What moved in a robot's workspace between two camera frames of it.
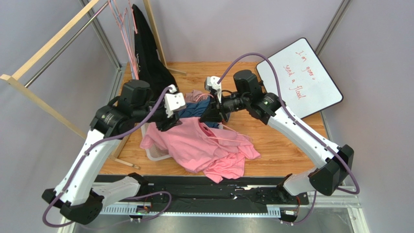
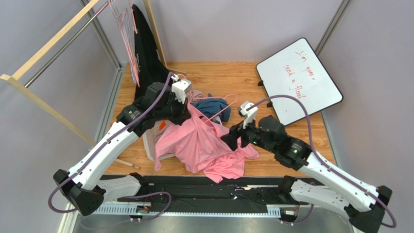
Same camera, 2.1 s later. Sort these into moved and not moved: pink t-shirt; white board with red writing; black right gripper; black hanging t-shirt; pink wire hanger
Moved: black right gripper; pink wire hanger; pink t-shirt
Not moved: white board with red writing; black hanging t-shirt
